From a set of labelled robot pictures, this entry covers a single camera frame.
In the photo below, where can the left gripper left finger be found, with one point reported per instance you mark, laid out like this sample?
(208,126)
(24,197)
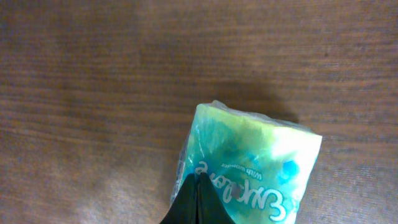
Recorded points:
(184,207)

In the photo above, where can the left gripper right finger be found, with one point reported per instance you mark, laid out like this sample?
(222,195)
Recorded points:
(210,209)

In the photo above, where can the teal tissue pack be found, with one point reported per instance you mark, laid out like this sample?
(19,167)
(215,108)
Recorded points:
(259,166)

